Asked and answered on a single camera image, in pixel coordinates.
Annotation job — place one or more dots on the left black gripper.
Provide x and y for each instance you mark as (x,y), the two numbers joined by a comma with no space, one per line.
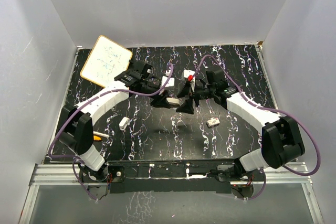
(160,100)

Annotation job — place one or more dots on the beige grey stapler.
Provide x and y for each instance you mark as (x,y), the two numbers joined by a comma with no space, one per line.
(173,101)

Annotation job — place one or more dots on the aluminium frame rail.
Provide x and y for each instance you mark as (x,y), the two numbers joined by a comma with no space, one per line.
(46,175)

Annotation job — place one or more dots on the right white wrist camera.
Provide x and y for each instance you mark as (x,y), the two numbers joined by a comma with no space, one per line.
(189,76)

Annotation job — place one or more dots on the orange marker cap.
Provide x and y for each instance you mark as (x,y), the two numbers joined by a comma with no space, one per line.
(97,138)

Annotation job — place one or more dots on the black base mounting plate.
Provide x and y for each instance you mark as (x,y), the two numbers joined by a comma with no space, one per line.
(216,175)

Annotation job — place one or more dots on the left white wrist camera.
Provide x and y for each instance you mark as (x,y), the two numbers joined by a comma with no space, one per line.
(166,82)

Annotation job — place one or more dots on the white marker pen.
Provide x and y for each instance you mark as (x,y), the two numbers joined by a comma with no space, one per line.
(101,134)

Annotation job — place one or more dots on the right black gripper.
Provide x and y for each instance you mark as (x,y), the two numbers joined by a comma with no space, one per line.
(186,107)

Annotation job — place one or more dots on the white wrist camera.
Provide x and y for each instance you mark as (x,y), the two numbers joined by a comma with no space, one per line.
(189,76)
(166,82)

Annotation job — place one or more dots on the white staple box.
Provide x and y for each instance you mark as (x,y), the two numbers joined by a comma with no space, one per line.
(213,122)

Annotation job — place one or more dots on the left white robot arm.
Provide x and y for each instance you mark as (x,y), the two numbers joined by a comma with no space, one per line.
(76,131)

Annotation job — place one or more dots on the small whiteboard with wooden frame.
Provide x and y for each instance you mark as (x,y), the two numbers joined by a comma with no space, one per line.
(106,60)

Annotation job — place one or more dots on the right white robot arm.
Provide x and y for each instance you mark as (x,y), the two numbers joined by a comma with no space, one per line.
(281,140)

